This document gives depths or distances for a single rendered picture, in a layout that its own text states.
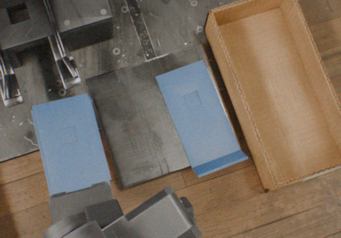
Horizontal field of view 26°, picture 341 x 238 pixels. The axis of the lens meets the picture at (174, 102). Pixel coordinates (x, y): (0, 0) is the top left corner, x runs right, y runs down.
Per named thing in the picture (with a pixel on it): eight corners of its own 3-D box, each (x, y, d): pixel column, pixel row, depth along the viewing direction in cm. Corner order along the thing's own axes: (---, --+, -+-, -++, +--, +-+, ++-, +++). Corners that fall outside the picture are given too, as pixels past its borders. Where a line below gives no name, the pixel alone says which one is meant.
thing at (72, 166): (59, 226, 86) (56, 221, 83) (32, 107, 91) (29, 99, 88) (116, 210, 87) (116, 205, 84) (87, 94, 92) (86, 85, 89)
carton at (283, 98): (264, 194, 99) (275, 186, 92) (202, 30, 105) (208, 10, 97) (350, 165, 101) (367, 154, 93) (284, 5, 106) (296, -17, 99)
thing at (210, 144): (196, 180, 96) (199, 177, 93) (155, 77, 100) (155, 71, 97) (245, 162, 97) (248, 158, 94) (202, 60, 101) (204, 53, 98)
